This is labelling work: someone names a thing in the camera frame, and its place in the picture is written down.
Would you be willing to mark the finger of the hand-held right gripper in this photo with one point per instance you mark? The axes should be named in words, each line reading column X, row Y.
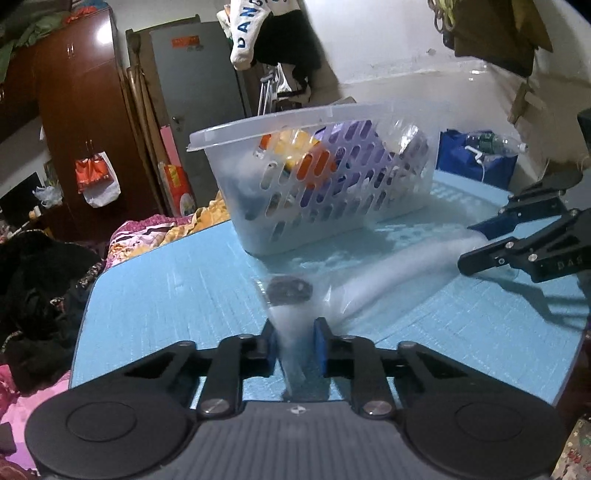
column 496, row 226
column 489, row 258

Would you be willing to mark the orange bottle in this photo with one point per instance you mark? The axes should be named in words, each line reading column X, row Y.
column 318, row 164

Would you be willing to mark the white hoodie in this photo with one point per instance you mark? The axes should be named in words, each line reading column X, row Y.
column 244, row 41

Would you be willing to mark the pile of black clothes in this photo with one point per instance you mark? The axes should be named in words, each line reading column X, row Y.
column 37, row 286

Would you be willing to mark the pink board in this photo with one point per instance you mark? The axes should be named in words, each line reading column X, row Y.
column 168, row 143

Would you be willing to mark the green cloth bundle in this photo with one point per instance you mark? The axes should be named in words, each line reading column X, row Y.
column 27, row 27

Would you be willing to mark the white roll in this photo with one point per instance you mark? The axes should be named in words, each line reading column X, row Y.
column 392, row 267

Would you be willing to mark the crumpled white plastic bag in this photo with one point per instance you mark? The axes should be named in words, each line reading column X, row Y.
column 46, row 194

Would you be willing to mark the black monitor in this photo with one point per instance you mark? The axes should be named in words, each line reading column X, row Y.
column 18, row 191

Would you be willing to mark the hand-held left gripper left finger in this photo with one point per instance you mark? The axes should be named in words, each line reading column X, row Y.
column 272, row 350

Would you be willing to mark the grey door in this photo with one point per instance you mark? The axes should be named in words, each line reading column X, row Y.
column 198, row 92

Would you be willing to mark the dark wooden wardrobe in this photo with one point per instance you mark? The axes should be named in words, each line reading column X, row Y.
column 83, row 92

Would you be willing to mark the black hanging garment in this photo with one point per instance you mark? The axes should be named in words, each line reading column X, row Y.
column 291, row 41

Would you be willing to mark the clear water bottle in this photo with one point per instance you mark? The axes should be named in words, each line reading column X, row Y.
column 494, row 144

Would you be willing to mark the orange plastic bag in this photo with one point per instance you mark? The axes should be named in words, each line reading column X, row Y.
column 92, row 173

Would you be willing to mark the white plastic basket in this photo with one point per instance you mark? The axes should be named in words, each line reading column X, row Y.
column 277, row 244

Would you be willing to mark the purple tissue pack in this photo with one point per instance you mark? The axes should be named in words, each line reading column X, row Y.
column 355, row 157

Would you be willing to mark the small clear packet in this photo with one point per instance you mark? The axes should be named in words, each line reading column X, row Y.
column 411, row 143

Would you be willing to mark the white charger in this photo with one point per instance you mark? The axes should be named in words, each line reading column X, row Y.
column 473, row 152

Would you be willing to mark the metal crutches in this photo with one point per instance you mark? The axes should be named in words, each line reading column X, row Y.
column 268, row 87

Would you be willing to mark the olive hanging clothes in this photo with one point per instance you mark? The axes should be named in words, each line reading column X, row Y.
column 498, row 32

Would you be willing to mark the red white paper bag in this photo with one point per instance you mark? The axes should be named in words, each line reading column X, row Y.
column 178, row 189

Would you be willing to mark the wooden wall bracket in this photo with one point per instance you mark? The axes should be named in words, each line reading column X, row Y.
column 526, row 99

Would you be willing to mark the blue shopping bag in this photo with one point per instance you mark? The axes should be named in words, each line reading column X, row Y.
column 457, row 157

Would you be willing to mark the wooden sticks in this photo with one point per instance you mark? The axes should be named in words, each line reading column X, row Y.
column 138, row 101

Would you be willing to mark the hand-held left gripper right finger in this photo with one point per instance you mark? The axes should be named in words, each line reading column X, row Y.
column 320, row 348

